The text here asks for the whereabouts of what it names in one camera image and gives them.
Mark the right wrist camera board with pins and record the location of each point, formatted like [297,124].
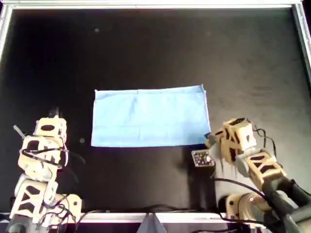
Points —
[202,159]

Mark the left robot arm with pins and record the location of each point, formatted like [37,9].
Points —
[29,199]

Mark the blue cloth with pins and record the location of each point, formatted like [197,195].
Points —
[150,116]

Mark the aluminium table frame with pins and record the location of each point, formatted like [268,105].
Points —
[109,217]

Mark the right gripper beige lattice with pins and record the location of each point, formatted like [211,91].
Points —
[243,136]

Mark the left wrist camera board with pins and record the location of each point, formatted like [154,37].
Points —
[19,131]

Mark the left gripper beige lattice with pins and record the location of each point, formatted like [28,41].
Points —
[24,160]

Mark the grey camera stand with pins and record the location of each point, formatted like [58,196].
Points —
[151,225]

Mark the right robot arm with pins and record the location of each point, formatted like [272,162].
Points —
[264,167]

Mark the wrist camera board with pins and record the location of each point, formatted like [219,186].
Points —
[202,159]
[19,131]

